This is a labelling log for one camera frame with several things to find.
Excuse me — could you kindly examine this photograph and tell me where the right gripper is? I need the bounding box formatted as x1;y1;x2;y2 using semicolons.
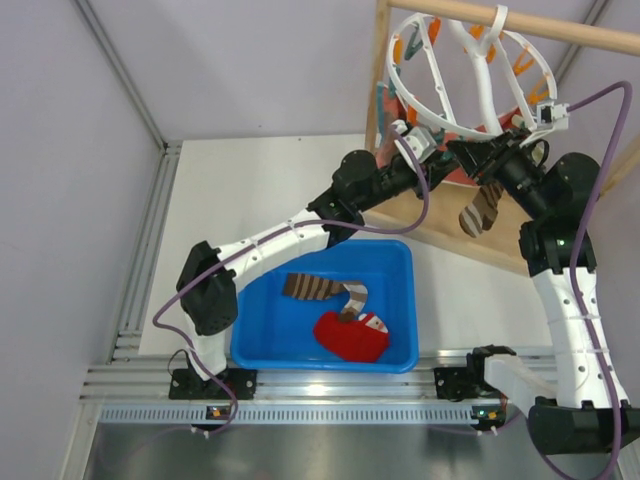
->
448;127;550;220

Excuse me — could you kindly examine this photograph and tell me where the brown striped sock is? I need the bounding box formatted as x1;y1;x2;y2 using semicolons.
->
458;182;504;238
282;273;368;323

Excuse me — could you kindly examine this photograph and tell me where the salmon pink cloth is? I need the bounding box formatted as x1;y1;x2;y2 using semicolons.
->
374;82;524;187

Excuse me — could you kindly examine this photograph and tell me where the white round clip hanger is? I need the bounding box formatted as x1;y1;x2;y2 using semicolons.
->
383;5;560;142

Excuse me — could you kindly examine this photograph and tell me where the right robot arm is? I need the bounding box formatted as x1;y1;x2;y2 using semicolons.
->
447;130;639;455

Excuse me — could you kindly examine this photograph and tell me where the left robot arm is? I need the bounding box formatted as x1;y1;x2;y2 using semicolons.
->
172;148;456;397

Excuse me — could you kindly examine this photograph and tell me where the wooden hanger stand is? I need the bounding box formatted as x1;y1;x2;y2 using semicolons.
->
365;0;639;275

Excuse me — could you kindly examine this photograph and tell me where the red santa sock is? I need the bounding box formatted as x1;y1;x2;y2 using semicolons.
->
313;311;391;363

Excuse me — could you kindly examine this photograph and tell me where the white base board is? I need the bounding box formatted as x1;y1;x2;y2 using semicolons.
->
139;134;551;355

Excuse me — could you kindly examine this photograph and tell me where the blue plastic bin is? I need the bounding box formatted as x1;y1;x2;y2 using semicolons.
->
231;240;419;374

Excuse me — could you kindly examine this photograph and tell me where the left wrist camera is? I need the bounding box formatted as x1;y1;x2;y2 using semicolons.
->
390;119;438;165

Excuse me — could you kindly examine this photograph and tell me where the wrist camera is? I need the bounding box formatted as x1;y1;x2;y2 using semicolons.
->
535;99;570;131
390;119;438;165

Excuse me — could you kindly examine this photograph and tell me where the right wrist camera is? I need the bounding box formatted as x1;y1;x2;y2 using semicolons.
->
535;99;570;131

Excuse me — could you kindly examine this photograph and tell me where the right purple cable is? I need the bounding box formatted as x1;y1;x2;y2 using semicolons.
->
529;81;635;480

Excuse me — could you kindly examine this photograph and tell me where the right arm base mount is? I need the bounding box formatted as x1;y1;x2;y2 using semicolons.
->
433;367;498;402

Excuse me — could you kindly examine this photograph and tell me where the aluminium rail frame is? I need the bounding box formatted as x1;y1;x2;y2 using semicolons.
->
59;0;640;480

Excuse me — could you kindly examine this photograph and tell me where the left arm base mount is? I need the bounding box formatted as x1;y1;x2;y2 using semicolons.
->
168;358;258;400

